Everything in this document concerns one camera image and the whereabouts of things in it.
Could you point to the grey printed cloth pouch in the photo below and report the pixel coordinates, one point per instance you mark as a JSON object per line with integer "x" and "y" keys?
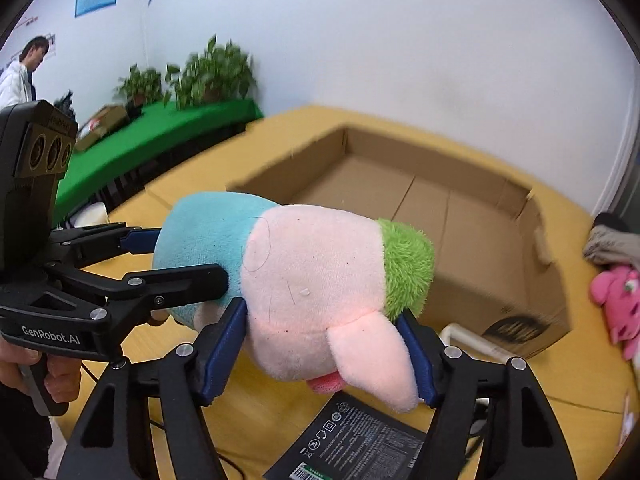
{"x": 612, "y": 247}

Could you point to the pink plush pig toy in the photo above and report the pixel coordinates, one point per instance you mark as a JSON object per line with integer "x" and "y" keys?
{"x": 310, "y": 285}

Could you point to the black cloth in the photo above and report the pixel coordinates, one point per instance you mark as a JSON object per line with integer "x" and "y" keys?
{"x": 611, "y": 221}

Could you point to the large potted green plant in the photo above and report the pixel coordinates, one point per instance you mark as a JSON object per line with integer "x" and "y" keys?
{"x": 215, "y": 72}

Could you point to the green tablecloth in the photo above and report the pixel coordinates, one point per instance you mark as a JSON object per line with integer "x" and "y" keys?
{"x": 150, "y": 135}

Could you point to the black product box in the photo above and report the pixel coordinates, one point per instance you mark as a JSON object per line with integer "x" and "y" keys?
{"x": 350, "y": 440}

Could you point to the small cardboard box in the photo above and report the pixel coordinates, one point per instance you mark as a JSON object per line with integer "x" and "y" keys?
{"x": 102, "y": 125}

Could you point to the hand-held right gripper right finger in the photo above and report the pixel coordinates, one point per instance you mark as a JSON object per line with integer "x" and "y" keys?
{"x": 421, "y": 365}

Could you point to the small potted green plant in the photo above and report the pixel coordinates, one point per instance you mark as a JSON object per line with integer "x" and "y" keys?
{"x": 140, "y": 85}

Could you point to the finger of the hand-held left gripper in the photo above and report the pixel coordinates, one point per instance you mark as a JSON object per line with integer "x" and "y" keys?
{"x": 142, "y": 241}
{"x": 190, "y": 285}

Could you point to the person's left hand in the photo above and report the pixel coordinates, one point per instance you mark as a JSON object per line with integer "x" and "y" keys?
{"x": 64, "y": 379}

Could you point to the brown cardboard box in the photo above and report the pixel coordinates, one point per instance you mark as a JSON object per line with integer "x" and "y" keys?
{"x": 450, "y": 220}

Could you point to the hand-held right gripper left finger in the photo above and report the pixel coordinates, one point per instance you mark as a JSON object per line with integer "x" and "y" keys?
{"x": 224, "y": 352}

